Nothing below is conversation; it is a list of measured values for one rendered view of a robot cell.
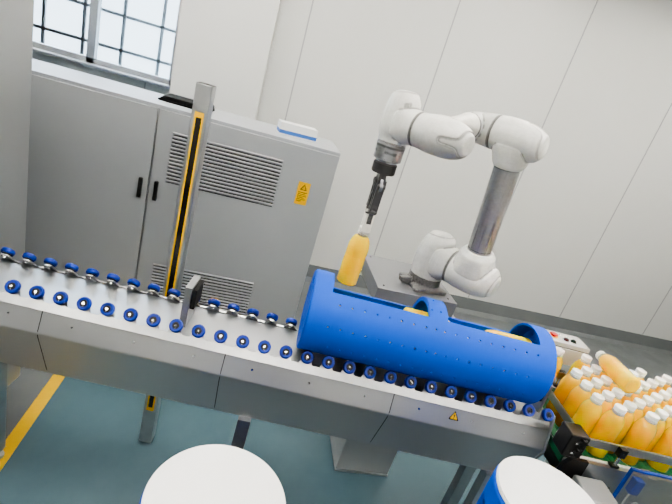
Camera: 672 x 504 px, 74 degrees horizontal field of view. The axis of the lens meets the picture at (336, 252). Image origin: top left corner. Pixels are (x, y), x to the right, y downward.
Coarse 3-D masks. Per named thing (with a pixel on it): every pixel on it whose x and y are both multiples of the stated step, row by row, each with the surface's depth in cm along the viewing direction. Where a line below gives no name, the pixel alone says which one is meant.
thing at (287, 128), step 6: (282, 120) 282; (282, 126) 276; (288, 126) 277; (294, 126) 278; (300, 126) 280; (306, 126) 289; (282, 132) 278; (288, 132) 279; (294, 132) 280; (300, 132) 281; (306, 132) 281; (312, 132) 282; (300, 138) 282; (306, 138) 283; (312, 138) 284
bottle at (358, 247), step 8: (352, 240) 146; (360, 240) 144; (368, 240) 146; (352, 248) 145; (360, 248) 144; (368, 248) 146; (344, 256) 148; (352, 256) 146; (360, 256) 146; (344, 264) 148; (352, 264) 146; (360, 264) 147; (344, 272) 148; (352, 272) 147; (344, 280) 149; (352, 280) 149
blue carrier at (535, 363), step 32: (320, 288) 146; (320, 320) 143; (352, 320) 144; (384, 320) 146; (416, 320) 148; (320, 352) 151; (352, 352) 148; (384, 352) 147; (416, 352) 147; (448, 352) 148; (480, 352) 149; (512, 352) 150; (544, 352) 152; (448, 384) 158; (480, 384) 153; (512, 384) 152; (544, 384) 152
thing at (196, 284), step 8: (192, 280) 154; (200, 280) 157; (192, 288) 149; (200, 288) 154; (184, 296) 150; (192, 296) 150; (200, 296) 158; (184, 304) 151; (192, 304) 151; (184, 312) 152; (192, 312) 160; (184, 320) 153
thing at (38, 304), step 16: (16, 304) 142; (32, 304) 143; (48, 304) 144; (64, 304) 145; (96, 320) 145; (112, 320) 146; (160, 336) 147; (176, 336) 148; (192, 336) 149; (224, 352) 149; (240, 352) 150; (256, 352) 151; (288, 368) 151; (304, 368) 152; (320, 368) 153; (368, 384) 155; (384, 384) 155; (432, 400) 157; (448, 400) 158; (464, 400) 159; (496, 416) 159; (512, 416) 160
